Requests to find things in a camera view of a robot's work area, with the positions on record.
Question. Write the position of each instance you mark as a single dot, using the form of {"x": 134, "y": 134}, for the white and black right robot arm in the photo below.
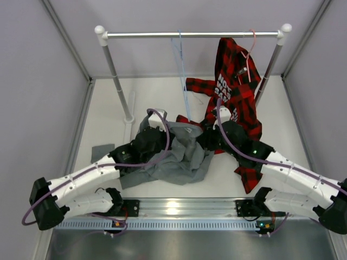
{"x": 320, "y": 198}

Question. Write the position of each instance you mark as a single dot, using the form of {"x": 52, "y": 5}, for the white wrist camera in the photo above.
{"x": 221, "y": 113}
{"x": 156, "y": 118}

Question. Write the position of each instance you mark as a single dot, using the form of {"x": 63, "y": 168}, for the grey button shirt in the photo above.
{"x": 183, "y": 161}

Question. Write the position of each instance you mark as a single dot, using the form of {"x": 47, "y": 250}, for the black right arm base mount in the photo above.
{"x": 246, "y": 209}

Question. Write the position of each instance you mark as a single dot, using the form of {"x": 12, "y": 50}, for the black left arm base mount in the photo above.
{"x": 130, "y": 208}

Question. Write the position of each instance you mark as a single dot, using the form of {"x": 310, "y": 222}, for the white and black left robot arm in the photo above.
{"x": 80, "y": 193}

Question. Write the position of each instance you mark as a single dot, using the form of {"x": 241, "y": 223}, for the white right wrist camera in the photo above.
{"x": 221, "y": 113}

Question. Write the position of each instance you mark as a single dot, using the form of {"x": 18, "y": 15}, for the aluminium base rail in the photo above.
{"x": 166, "y": 208}

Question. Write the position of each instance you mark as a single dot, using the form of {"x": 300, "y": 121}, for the silver white clothes rack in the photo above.
{"x": 104, "y": 36}

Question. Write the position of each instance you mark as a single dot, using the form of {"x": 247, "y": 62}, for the light blue wire hanger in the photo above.
{"x": 177, "y": 50}

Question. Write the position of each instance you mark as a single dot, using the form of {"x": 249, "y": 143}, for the red black plaid shirt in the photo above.
{"x": 232, "y": 87}

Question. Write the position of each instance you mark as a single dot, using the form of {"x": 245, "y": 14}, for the slotted grey cable duct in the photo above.
{"x": 160, "y": 224}

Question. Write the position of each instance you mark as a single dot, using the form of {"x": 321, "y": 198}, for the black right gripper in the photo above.
{"x": 206, "y": 138}

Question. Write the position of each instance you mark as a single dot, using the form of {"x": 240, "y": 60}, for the pink wire hanger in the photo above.
{"x": 247, "y": 57}

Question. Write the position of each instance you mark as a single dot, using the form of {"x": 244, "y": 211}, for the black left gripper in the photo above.
{"x": 163, "y": 134}

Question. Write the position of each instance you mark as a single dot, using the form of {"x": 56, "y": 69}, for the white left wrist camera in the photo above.
{"x": 156, "y": 118}

